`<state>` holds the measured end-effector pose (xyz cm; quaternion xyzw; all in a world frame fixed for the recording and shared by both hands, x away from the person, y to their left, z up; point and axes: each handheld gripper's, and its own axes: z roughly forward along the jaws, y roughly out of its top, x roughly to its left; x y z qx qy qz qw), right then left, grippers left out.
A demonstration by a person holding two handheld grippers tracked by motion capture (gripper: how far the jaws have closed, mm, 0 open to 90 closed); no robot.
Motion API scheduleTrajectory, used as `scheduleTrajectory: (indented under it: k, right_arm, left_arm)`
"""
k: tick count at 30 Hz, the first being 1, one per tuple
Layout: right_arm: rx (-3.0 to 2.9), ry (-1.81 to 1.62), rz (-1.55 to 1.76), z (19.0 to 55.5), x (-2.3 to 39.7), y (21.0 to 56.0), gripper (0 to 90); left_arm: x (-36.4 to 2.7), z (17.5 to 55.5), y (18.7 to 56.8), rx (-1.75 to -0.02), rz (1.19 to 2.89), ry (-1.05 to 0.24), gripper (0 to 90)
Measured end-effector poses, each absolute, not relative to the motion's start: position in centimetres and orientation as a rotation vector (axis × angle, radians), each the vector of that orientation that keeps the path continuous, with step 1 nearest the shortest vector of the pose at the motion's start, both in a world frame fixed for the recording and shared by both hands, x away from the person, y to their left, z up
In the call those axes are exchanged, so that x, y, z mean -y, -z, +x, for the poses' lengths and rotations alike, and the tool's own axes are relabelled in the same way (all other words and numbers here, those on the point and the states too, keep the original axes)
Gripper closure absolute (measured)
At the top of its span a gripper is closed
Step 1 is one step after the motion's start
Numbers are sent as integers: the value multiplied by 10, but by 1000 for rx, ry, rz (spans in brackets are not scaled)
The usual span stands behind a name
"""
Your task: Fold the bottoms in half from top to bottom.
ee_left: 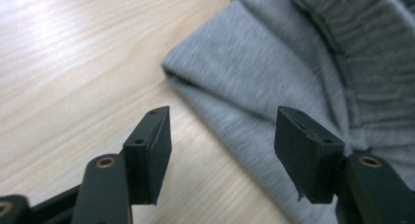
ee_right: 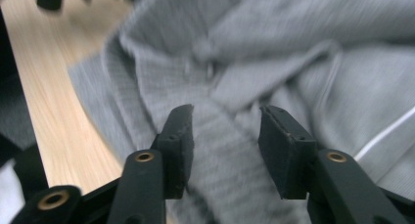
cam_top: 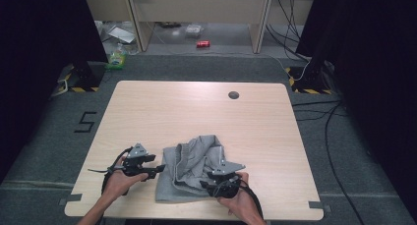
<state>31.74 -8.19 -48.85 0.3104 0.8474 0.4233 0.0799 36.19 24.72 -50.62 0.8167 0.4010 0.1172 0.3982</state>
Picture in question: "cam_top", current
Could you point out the grey shorts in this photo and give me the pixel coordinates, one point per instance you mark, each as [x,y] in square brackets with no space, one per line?
[183,172]

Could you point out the black stand base striped tape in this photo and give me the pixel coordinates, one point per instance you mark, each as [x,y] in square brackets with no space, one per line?
[309,81]
[86,76]

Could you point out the beige desk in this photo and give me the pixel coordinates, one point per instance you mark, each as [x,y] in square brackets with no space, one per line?
[196,9]

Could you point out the clear plastic container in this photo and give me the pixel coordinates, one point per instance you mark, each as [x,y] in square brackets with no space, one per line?
[193,30]

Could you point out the grey tape piece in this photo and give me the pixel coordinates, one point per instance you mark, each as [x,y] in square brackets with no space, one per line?
[70,199]
[319,206]

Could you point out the black curtain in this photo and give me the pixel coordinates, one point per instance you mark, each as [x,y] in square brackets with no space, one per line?
[32,54]
[377,71]

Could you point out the person's right hand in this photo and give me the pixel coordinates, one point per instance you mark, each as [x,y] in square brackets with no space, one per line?
[241,205]

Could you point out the red can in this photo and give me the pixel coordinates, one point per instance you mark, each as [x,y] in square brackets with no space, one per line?
[203,44]

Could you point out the white sheet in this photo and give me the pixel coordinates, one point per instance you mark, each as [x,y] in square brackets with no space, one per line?
[121,34]

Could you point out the green packet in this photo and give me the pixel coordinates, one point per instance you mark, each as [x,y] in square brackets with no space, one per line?
[116,58]

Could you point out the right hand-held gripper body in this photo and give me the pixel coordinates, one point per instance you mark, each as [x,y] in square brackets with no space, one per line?
[226,182]

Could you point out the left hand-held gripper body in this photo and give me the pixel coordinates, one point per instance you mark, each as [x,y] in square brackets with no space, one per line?
[137,161]

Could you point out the person's left hand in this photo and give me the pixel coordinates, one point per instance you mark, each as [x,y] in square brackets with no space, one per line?
[119,184]

